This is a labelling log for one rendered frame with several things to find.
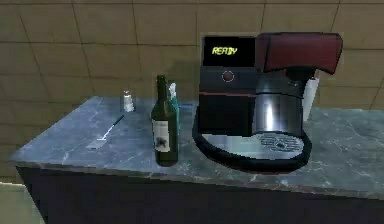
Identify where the white paper towel roll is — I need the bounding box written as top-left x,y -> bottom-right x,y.
302,77 -> 321,122

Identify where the dark counter with marble top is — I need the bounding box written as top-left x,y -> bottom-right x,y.
9,95 -> 384,224

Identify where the teal spray bottle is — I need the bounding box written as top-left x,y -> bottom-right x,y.
168,82 -> 181,136

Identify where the glass salt shaker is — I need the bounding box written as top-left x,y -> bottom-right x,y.
122,89 -> 135,113

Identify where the black and red coffee machine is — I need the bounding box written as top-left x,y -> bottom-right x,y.
192,32 -> 344,175

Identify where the metal spatula with black handle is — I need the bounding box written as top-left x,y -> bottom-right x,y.
86,114 -> 125,150

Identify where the dark green wine bottle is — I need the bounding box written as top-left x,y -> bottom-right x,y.
150,74 -> 180,168

